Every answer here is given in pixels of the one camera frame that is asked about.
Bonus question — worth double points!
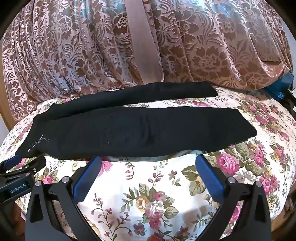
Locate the black pants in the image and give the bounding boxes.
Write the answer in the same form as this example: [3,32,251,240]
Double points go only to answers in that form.
[16,82,257,160]

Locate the brown floral curtain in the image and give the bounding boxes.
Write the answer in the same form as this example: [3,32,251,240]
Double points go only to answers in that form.
[1,1,292,121]

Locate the floral bed sheet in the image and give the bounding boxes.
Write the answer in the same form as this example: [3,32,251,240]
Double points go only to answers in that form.
[0,86,296,241]

